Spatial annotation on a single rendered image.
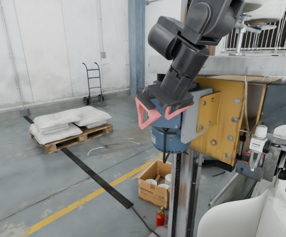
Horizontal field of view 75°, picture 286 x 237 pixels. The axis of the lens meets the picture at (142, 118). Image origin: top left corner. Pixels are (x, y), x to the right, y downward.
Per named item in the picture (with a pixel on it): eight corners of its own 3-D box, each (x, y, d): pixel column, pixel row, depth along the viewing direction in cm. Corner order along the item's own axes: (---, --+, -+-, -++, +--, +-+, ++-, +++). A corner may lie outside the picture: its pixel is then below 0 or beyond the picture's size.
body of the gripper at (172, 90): (143, 92, 40) (156, 61, 36) (172, 86, 47) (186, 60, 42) (163, 112, 37) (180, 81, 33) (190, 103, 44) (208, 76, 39)
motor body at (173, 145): (174, 161, 62) (179, 87, 54) (143, 146, 72) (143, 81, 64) (198, 146, 72) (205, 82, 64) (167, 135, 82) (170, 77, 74)
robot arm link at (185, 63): (203, 49, 31) (218, 50, 35) (174, 30, 34) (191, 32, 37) (183, 83, 35) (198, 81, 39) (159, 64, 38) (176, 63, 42)
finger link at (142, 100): (125, 120, 44) (138, 88, 38) (146, 114, 49) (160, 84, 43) (142, 141, 41) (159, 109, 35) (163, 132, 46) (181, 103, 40)
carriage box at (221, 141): (232, 167, 69) (248, 82, 58) (162, 139, 91) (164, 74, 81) (253, 146, 85) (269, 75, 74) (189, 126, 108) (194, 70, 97)
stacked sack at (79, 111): (68, 122, 336) (67, 114, 331) (60, 116, 366) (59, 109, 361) (101, 114, 376) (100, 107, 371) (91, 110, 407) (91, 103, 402)
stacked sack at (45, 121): (39, 132, 264) (37, 123, 260) (33, 123, 294) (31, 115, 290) (83, 121, 305) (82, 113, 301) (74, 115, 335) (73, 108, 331)
